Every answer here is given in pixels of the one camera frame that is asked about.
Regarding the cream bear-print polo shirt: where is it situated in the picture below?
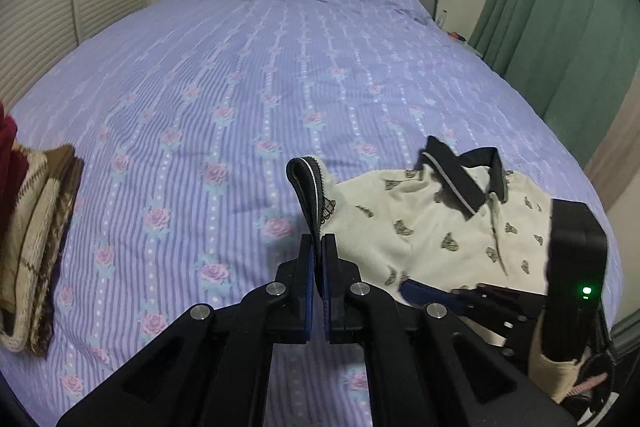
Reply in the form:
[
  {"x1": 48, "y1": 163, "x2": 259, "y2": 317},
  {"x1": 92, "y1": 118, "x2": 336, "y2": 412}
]
[{"x1": 286, "y1": 136, "x2": 552, "y2": 298}]

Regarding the right hand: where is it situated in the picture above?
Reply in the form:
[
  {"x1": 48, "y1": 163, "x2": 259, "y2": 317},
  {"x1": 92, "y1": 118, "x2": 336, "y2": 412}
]
[{"x1": 527, "y1": 312, "x2": 608, "y2": 404}]

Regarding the beige curtain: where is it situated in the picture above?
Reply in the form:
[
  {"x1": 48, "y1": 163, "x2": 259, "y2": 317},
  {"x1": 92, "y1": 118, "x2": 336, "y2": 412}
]
[{"x1": 585, "y1": 70, "x2": 640, "y2": 210}]

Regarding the purple floral striped bedspread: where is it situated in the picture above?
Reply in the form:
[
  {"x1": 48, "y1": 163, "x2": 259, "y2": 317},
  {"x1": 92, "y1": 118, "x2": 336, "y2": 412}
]
[{"x1": 1, "y1": 0, "x2": 603, "y2": 426}]

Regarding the white bedside table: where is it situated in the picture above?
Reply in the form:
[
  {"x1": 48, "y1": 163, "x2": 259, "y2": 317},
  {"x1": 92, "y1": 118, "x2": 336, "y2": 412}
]
[{"x1": 464, "y1": 40, "x2": 484, "y2": 60}]

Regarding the green curtain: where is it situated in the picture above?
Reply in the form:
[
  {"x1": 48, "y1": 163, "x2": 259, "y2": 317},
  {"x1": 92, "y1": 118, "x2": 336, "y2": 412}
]
[{"x1": 471, "y1": 0, "x2": 639, "y2": 165}]

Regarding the beige plaid folded blanket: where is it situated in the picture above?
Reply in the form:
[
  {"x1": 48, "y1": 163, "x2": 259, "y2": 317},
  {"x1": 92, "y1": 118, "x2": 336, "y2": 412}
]
[{"x1": 1, "y1": 143, "x2": 84, "y2": 358}]

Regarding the clear plastic bottle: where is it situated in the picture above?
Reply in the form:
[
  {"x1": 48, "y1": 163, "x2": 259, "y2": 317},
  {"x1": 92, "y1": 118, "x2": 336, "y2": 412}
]
[{"x1": 438, "y1": 10, "x2": 448, "y2": 28}]

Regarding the red folded cloth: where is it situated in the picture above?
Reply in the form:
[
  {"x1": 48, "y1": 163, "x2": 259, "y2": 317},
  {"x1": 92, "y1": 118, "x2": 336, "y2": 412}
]
[{"x1": 0, "y1": 107, "x2": 29, "y2": 237}]

